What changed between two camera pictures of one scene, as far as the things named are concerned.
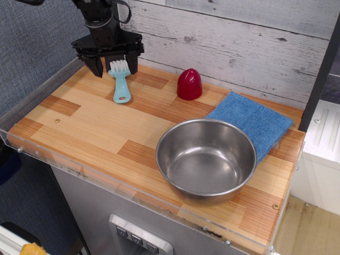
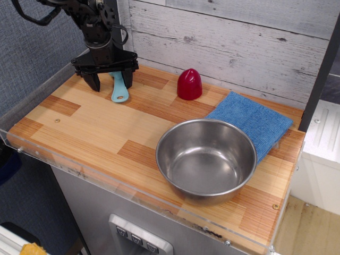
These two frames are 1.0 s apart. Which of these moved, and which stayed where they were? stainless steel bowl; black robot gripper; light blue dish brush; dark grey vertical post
Moved: black robot gripper
Stayed: stainless steel bowl; dark grey vertical post; light blue dish brush
